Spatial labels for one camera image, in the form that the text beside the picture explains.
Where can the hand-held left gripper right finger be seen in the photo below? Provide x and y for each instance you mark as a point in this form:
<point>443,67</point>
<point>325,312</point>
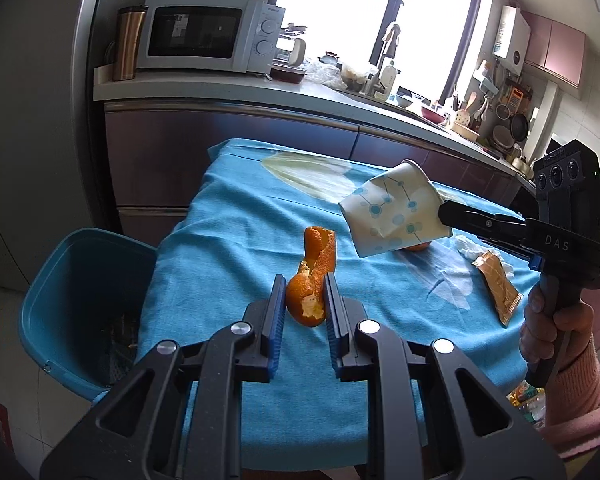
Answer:
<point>332,325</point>

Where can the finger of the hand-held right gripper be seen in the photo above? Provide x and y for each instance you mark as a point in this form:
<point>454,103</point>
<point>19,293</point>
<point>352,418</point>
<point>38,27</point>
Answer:
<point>480,222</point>

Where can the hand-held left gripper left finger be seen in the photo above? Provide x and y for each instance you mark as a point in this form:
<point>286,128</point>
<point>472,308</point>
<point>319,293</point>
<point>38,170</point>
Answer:
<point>278,315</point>

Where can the white tissue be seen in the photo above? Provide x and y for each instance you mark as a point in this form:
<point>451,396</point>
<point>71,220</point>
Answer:
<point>472,250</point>

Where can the large orange peel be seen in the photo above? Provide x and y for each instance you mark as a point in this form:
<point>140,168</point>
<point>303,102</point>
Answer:
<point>315,270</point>

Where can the golden snack wrapper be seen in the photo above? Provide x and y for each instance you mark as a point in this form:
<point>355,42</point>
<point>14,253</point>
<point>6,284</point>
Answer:
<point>500,290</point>

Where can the patterned paper cup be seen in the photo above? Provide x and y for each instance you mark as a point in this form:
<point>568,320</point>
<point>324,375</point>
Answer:
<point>395,210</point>

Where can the blue plastic bin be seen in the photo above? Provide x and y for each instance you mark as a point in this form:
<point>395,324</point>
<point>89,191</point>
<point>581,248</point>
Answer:
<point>75,285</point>

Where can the person's right forearm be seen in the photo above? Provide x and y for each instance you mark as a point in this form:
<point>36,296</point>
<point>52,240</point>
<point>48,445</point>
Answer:
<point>580,400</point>

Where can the person's right hand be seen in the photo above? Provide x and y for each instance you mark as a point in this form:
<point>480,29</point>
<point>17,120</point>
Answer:
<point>577,325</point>

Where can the small orange peel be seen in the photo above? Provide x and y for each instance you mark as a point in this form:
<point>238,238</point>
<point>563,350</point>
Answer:
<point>419,246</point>

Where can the blue floral tablecloth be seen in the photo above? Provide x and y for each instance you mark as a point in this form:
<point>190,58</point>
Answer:
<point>240,240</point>

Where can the black frying pan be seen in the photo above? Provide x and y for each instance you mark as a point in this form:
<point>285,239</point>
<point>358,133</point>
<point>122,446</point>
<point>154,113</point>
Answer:
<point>520,127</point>

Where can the yellow utensil holder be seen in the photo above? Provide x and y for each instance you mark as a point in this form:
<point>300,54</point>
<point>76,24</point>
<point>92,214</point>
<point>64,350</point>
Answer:
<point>462,119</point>

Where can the red bowl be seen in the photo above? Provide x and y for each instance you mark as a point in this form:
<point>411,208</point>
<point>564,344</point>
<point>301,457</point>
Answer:
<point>434,115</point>

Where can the white soap bottle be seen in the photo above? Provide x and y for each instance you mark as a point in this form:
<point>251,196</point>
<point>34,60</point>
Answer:
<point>389,80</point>

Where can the white water heater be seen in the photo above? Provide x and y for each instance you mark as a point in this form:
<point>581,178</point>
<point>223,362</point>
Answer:
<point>511,37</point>

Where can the metal kitchen faucet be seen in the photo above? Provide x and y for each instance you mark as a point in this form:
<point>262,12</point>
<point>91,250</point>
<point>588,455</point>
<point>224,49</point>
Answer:
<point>386,60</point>

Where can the clear food jar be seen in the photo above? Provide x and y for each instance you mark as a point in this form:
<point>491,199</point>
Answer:
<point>355,75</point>

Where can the kitchen counter with cabinets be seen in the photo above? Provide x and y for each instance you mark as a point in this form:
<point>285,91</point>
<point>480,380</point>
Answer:
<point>230,125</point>

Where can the clear plastic bag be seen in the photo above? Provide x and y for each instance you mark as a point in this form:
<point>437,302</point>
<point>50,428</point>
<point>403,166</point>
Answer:
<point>325,74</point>

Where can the red food container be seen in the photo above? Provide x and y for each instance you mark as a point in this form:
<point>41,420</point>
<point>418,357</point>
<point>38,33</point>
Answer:
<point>287,74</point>

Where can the dark framed window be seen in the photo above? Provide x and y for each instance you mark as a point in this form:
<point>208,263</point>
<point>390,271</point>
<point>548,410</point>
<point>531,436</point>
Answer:
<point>350,10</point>

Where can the electric kettle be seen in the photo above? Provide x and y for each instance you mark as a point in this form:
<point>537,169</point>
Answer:
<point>295,47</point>

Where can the white microwave oven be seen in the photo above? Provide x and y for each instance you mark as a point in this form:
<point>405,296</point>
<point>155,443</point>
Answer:
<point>200,35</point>

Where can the copper travel mug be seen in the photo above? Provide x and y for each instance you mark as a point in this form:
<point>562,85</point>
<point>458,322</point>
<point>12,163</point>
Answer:
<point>127,45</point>

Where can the grey refrigerator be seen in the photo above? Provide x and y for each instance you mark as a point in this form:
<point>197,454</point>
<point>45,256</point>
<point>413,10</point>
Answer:
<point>40,110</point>

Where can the pink wall cabinet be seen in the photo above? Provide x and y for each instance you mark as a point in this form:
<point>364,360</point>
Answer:
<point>555,47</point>

